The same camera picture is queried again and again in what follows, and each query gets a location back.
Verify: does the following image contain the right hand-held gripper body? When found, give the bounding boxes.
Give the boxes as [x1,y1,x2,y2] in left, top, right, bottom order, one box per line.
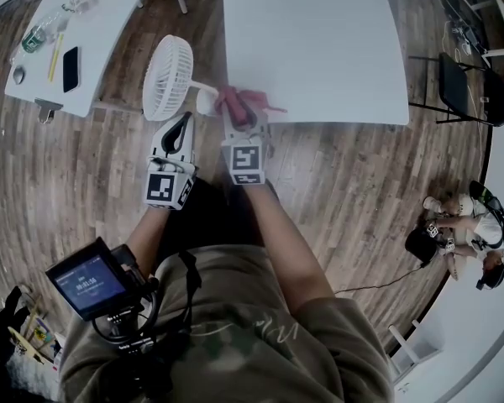
[220,134,272,186]

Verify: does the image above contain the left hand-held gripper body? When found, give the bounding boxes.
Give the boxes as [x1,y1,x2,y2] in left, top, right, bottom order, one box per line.
[144,154,200,212]

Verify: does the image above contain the pink cloth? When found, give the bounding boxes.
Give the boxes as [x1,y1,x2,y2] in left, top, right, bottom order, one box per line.
[213,85,289,128]

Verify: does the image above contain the small white desk fan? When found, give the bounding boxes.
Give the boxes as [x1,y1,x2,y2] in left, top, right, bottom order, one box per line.
[142,34,219,122]

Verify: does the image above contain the person's right forearm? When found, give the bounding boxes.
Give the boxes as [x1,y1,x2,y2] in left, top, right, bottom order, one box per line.
[243,182,336,314]

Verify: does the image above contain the person's left forearm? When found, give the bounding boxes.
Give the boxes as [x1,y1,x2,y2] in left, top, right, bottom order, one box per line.
[128,207,173,276]

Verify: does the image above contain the person's black trousers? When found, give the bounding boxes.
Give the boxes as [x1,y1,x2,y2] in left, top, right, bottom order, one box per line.
[163,178,278,264]

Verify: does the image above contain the white table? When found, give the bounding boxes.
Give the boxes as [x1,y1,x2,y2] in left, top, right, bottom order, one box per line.
[4,0,188,118]
[221,0,411,126]

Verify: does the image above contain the black smartphone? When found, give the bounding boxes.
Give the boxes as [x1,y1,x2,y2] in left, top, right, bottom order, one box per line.
[61,46,81,94]

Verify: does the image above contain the grey table clamp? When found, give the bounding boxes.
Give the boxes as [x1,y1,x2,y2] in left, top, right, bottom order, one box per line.
[34,97,64,124]

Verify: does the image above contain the black chest monitor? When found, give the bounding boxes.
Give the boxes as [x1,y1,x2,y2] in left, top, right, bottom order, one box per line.
[45,237,138,322]

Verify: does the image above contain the yellow pencil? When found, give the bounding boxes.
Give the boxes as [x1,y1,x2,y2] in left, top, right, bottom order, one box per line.
[47,33,65,82]

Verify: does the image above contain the person's olive shirt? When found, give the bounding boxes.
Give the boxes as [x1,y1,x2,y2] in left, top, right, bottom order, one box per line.
[58,244,394,403]

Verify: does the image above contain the black bucket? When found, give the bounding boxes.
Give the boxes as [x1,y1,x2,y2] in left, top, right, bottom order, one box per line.
[404,228,440,264]

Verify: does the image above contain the black folding chair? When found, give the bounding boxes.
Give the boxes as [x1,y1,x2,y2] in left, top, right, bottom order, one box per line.
[408,51,504,128]

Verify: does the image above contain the yellow wooden toy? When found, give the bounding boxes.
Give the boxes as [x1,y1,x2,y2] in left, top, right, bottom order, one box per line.
[7,326,47,364]

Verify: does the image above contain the white wooden shelf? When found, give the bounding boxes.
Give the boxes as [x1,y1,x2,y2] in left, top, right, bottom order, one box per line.
[388,319,444,388]

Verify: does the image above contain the black chest camera rig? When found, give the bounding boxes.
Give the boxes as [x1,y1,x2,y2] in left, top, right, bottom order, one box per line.
[92,243,202,394]

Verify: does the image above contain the black floor cable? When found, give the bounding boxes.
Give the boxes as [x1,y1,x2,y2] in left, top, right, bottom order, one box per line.
[333,264,425,296]

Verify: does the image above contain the tangle of cables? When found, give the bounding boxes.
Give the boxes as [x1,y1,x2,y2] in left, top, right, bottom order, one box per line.
[443,0,488,58]

